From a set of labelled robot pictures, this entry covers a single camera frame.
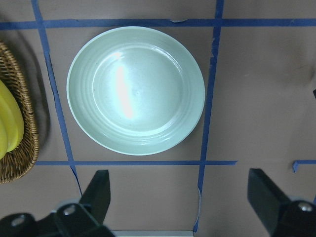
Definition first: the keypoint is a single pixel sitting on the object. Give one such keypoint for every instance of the yellow banana bunch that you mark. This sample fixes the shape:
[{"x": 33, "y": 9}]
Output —
[{"x": 11, "y": 122}]

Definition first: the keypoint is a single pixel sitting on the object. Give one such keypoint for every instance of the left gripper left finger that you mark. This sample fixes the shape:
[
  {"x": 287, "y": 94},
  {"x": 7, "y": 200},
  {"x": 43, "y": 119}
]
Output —
[{"x": 97, "y": 196}]

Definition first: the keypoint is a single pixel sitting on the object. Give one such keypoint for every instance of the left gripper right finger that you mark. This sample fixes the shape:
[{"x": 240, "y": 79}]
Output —
[{"x": 268, "y": 201}]

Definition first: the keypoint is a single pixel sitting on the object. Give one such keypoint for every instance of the light green plate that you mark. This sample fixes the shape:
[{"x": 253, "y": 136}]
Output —
[{"x": 135, "y": 90}]

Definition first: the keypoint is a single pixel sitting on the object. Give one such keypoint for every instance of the brown wicker basket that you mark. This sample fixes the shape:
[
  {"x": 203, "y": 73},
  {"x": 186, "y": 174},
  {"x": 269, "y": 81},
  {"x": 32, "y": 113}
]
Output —
[{"x": 22, "y": 159}]

